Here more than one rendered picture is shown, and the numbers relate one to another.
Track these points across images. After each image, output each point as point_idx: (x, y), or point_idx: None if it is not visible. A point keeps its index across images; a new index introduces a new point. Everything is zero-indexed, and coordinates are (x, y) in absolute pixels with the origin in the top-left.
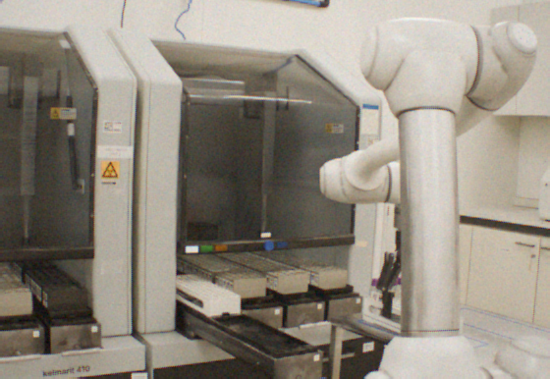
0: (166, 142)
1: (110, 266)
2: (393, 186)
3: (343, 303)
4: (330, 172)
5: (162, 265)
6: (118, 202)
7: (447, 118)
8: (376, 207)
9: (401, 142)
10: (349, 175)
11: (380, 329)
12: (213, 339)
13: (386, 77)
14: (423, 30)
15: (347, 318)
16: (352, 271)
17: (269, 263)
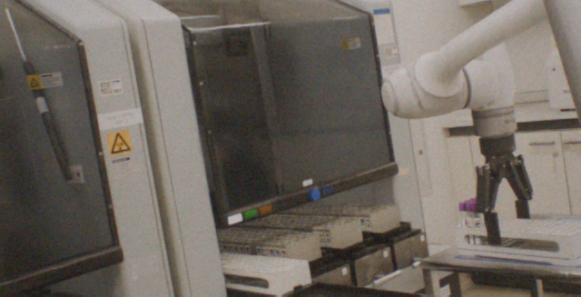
0: (178, 95)
1: (143, 266)
2: (472, 86)
3: (408, 245)
4: (399, 85)
5: (203, 248)
6: (137, 182)
7: None
8: (409, 126)
9: (556, 14)
10: (424, 84)
11: (491, 260)
12: None
13: None
14: None
15: (439, 257)
16: (400, 205)
17: (302, 218)
